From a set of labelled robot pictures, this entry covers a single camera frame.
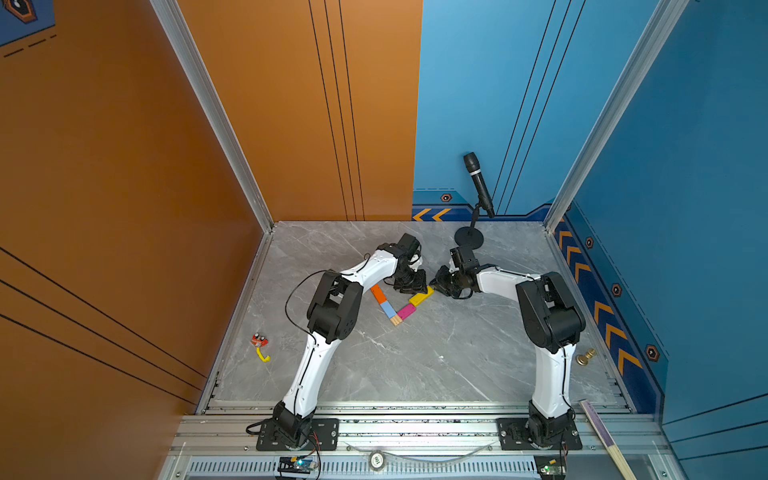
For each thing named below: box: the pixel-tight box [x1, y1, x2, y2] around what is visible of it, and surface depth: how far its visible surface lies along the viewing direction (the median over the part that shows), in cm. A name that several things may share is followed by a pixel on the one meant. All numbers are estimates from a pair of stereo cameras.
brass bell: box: [575, 348, 597, 366], surface depth 86 cm
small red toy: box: [251, 333, 269, 348], surface depth 89 cm
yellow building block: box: [409, 286, 435, 307], surface depth 99 cm
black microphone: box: [463, 152, 495, 219], surface depth 100 cm
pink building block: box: [398, 303, 417, 321], surface depth 97 cm
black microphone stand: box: [454, 205, 484, 250], surface depth 118 cm
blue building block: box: [380, 300, 397, 319], surface depth 96 cm
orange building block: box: [370, 284, 388, 304], surface depth 101 cm
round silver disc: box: [369, 450, 385, 472], surface depth 66 cm
